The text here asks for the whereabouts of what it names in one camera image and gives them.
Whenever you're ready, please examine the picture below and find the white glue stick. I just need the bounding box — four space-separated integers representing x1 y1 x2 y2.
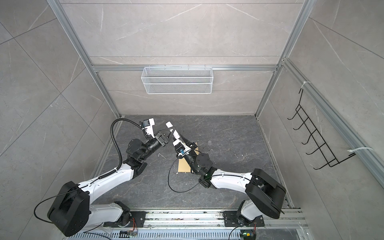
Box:
166 122 180 141

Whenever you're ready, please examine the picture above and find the yellow kraft envelope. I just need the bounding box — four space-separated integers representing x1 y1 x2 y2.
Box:
178 147 199 173

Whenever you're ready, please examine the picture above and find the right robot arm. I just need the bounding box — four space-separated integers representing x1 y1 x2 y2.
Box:
173 140 287 226

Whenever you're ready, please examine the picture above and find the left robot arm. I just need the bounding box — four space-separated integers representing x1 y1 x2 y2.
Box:
47 130 172 237

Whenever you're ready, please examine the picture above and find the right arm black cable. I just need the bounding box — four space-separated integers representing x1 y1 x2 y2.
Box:
167 157 208 194

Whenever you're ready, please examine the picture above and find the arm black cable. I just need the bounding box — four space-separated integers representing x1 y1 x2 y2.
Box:
167 157 208 194
33 118 143 224

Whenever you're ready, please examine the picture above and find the white wire mesh basket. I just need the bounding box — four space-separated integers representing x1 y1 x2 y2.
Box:
141 67 214 95

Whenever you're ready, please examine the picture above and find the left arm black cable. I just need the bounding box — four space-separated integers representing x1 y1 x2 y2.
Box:
33 118 143 224

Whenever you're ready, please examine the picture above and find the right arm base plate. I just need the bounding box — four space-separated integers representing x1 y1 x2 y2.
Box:
223 211 265 227

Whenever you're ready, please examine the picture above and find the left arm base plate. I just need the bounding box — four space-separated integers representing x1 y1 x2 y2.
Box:
103 211 147 229

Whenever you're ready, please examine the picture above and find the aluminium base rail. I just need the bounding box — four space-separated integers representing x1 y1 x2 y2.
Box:
70 209 313 240

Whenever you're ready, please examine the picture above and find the black wire hook rack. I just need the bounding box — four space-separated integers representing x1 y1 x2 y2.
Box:
287 89 356 170

